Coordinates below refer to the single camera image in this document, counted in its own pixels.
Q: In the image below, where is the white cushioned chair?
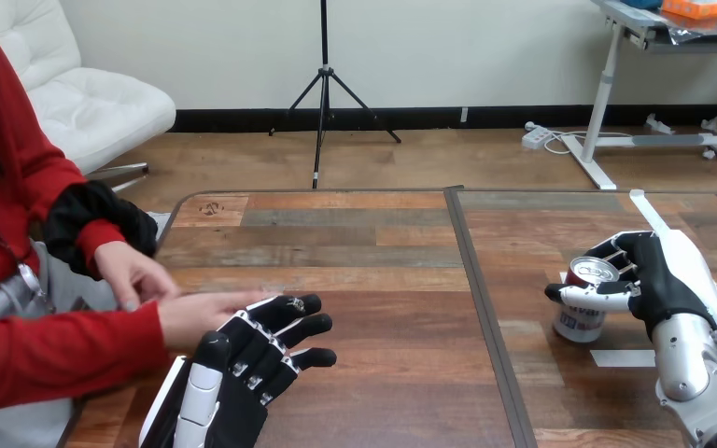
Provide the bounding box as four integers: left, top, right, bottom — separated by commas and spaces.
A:
0, 0, 178, 194

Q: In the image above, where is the red and white drink can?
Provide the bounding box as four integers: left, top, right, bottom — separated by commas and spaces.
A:
552, 256, 622, 345

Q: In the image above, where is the orange thing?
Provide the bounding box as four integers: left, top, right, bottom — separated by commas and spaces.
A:
661, 0, 717, 21

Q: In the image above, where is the white desk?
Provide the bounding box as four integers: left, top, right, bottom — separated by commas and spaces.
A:
559, 0, 717, 191

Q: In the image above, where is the person's hand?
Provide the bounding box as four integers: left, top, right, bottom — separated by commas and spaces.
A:
157, 289, 286, 355
92, 240, 181, 314

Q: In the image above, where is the tangle of cables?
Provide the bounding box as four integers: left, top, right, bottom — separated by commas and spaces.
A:
542, 113, 717, 163

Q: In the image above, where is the person's body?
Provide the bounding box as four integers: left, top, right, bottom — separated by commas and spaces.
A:
0, 0, 120, 448

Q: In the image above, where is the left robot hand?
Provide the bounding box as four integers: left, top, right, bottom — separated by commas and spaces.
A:
138, 294, 339, 448

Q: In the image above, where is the white power strip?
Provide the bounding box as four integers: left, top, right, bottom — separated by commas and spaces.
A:
521, 121, 552, 151

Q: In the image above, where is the black tripod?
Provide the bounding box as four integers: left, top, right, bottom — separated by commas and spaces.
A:
268, 0, 403, 190

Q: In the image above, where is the person's forearm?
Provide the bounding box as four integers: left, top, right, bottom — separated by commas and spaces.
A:
43, 180, 160, 281
0, 301, 172, 416

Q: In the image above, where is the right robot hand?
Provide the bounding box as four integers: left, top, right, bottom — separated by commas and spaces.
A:
543, 230, 717, 342

